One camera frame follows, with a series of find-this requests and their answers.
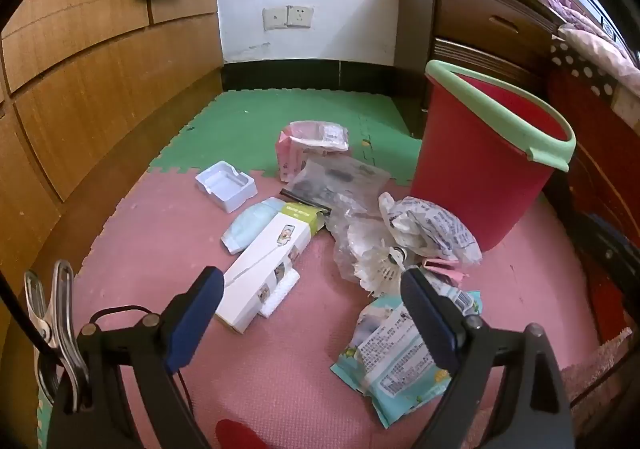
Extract printed white plastic bag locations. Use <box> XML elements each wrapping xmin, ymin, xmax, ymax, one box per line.
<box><xmin>378</xmin><ymin>192</ymin><xmax>483</xmax><ymax>267</ymax></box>

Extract thin gripper wire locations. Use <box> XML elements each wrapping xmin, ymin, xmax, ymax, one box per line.
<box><xmin>89</xmin><ymin>305</ymin><xmax>192</xmax><ymax>407</ymax></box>

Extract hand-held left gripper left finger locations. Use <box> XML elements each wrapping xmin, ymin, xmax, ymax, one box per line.
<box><xmin>42</xmin><ymin>266</ymin><xmax>226</xmax><ymax>449</ymax></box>

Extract metal spring clip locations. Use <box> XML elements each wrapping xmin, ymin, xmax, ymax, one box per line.
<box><xmin>24</xmin><ymin>259</ymin><xmax>93</xmax><ymax>412</ymax></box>

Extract teal printed packet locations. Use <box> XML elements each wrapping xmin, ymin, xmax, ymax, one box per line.
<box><xmin>330</xmin><ymin>279</ymin><xmax>483</xmax><ymax>430</ymax></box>

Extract purple floral cloth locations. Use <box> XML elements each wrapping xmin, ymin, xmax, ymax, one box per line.
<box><xmin>546</xmin><ymin>0</ymin><xmax>608</xmax><ymax>37</ymax></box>

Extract pale floral pillow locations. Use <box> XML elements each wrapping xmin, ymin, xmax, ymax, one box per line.
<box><xmin>557</xmin><ymin>24</ymin><xmax>640</xmax><ymax>82</ymax></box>

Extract brown polka dot cloth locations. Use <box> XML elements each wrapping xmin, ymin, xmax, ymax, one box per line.
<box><xmin>550</xmin><ymin>41</ymin><xmax>623</xmax><ymax>104</ymax></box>

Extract pink paper scraps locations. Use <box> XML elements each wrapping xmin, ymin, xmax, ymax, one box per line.
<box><xmin>422</xmin><ymin>256</ymin><xmax>466</xmax><ymax>285</ymax></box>

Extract red bucket with green rim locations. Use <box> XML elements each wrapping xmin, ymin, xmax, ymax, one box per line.
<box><xmin>409</xmin><ymin>60</ymin><xmax>577</xmax><ymax>252</ymax></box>

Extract pink foam mat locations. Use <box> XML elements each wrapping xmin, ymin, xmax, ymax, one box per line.
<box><xmin>35</xmin><ymin>166</ymin><xmax>616</xmax><ymax>449</ymax></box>

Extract white plastic tray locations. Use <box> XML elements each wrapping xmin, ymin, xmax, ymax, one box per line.
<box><xmin>195</xmin><ymin>160</ymin><xmax>258</xmax><ymax>214</ymax></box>

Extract white box with green end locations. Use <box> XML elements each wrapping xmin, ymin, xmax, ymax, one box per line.
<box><xmin>215</xmin><ymin>201</ymin><xmax>326</xmax><ymax>335</ymax></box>

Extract brown wooden wardrobe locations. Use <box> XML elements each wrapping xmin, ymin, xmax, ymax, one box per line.
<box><xmin>0</xmin><ymin>0</ymin><xmax>223</xmax><ymax>449</ymax></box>

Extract white wall socket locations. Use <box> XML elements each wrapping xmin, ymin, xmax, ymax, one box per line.
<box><xmin>286</xmin><ymin>4</ymin><xmax>315</xmax><ymax>28</ymax></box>

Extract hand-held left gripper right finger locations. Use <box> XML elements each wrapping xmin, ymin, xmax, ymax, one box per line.
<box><xmin>400</xmin><ymin>268</ymin><xmax>576</xmax><ymax>449</ymax></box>

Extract dark wooden nightstand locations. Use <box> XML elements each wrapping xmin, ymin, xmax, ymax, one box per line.
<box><xmin>392</xmin><ymin>0</ymin><xmax>566</xmax><ymax>140</ymax></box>

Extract red object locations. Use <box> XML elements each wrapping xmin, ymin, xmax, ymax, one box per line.
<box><xmin>215</xmin><ymin>419</ymin><xmax>271</xmax><ymax>449</ymax></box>

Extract thick black cable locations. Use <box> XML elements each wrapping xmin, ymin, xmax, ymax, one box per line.
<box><xmin>0</xmin><ymin>274</ymin><xmax>66</xmax><ymax>365</ymax></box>

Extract clear zip bag with parts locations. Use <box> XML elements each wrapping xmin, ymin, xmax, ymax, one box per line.
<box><xmin>279</xmin><ymin>158</ymin><xmax>392</xmax><ymax>220</ymax></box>

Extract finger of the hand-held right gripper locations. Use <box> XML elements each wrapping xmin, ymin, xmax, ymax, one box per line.
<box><xmin>575</xmin><ymin>211</ymin><xmax>640</xmax><ymax>290</ymax></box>

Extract white wall switch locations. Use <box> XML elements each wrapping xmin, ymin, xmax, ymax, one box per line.
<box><xmin>262</xmin><ymin>6</ymin><xmax>288</xmax><ymax>32</ymax></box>

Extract clear plastic bag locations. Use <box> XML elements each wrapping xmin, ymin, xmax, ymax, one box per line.
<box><xmin>325</xmin><ymin>206</ymin><xmax>401</xmax><ymax>285</ymax></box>

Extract pink packet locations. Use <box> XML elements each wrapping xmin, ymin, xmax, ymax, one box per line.
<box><xmin>276</xmin><ymin>120</ymin><xmax>349</xmax><ymax>182</ymax></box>

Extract white shuttlecock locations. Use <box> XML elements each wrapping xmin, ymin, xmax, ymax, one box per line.
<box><xmin>352</xmin><ymin>241</ymin><xmax>416</xmax><ymax>300</ymax></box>

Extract green foam mat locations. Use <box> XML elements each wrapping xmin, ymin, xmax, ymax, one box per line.
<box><xmin>150</xmin><ymin>90</ymin><xmax>423</xmax><ymax>184</ymax></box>

